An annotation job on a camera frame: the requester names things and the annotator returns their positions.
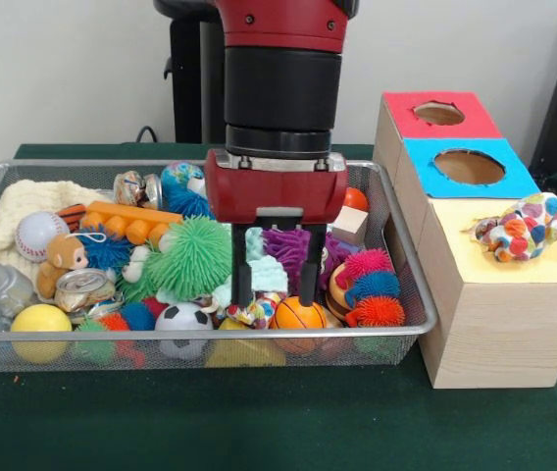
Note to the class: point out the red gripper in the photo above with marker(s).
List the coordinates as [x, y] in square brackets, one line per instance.
[278, 191]

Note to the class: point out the mint green cloth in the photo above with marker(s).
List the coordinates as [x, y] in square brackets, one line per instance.
[268, 275]

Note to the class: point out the polka dot cloth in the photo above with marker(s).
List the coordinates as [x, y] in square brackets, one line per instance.
[528, 230]
[259, 314]

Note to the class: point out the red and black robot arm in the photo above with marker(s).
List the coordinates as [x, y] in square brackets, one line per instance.
[283, 73]

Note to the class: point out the shallow silver mesh bin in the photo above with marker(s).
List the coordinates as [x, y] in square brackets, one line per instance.
[396, 221]

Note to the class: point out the wooden box with three holes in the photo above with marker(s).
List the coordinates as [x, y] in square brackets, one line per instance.
[499, 333]

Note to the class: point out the orange mini basketball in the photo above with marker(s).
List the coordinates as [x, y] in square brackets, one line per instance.
[298, 316]

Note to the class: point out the purple spiky toy with eyes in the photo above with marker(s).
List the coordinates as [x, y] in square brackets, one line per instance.
[283, 245]

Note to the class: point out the green spiky rubber ball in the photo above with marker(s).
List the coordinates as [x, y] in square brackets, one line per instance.
[190, 255]

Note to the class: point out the multicolour spiky caterpillar toy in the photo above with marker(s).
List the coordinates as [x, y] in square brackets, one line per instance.
[376, 284]

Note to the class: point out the small soccer ball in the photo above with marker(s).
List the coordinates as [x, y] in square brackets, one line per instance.
[180, 316]

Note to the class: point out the dark green tablecloth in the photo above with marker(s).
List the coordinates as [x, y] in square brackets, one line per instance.
[259, 427]

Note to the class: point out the orange plastic building brick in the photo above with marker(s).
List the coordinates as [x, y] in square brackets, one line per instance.
[126, 211]

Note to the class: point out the yellow ball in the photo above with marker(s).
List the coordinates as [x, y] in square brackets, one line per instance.
[40, 318]

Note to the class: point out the white baseball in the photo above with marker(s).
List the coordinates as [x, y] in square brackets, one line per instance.
[38, 235]

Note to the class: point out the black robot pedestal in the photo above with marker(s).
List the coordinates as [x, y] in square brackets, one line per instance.
[185, 83]

